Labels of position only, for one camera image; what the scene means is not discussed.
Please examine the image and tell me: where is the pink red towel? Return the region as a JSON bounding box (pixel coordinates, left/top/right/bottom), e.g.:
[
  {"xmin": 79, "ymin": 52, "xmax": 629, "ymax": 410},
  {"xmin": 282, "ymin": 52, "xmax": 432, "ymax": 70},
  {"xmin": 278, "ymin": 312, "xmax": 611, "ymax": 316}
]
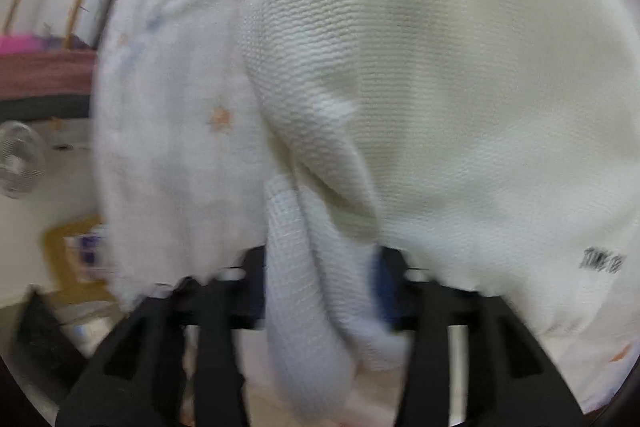
[{"xmin": 1, "ymin": 35, "xmax": 96, "ymax": 101}]

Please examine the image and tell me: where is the white electric fan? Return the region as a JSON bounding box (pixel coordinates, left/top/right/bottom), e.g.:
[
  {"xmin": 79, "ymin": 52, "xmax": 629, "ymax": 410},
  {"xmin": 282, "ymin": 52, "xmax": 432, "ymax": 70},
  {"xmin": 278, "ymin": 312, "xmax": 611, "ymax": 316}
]
[{"xmin": 0, "ymin": 120, "xmax": 46, "ymax": 199}]

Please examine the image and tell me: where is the floral white bed sheet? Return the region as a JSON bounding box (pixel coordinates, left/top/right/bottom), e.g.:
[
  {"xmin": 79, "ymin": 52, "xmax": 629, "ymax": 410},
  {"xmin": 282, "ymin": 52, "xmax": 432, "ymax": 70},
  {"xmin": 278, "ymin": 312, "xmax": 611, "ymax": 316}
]
[{"xmin": 92, "ymin": 0, "xmax": 640, "ymax": 427}]

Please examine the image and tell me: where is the white button-up jacket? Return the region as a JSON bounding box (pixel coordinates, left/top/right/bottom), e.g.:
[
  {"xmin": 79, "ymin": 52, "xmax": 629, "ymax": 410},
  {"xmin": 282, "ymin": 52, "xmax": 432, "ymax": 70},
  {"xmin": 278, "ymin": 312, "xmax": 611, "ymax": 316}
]
[{"xmin": 242, "ymin": 0, "xmax": 639, "ymax": 426}]

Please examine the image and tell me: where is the yellow box on floor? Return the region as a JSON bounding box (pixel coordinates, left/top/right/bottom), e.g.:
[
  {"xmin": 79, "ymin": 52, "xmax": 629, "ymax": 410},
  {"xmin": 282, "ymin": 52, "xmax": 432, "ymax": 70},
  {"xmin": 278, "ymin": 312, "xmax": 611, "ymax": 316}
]
[{"xmin": 40, "ymin": 216, "xmax": 116, "ymax": 305}]

